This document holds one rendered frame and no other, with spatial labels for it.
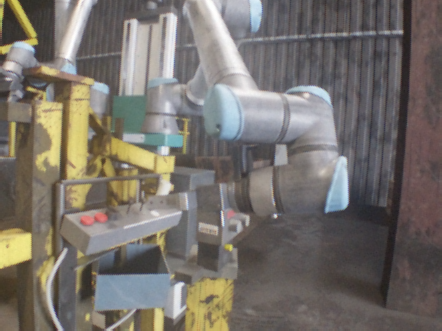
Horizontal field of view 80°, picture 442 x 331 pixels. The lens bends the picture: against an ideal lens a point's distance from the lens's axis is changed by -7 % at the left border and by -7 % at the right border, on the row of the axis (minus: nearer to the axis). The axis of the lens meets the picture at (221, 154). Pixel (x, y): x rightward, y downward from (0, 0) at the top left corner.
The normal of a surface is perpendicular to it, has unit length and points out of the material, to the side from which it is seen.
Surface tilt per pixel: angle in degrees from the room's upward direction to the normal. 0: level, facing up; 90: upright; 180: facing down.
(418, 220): 90
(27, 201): 90
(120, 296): 94
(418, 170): 90
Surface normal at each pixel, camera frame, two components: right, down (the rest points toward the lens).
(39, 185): 0.91, 0.07
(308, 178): -0.43, -0.24
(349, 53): -0.40, 0.01
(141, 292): 0.36, 0.14
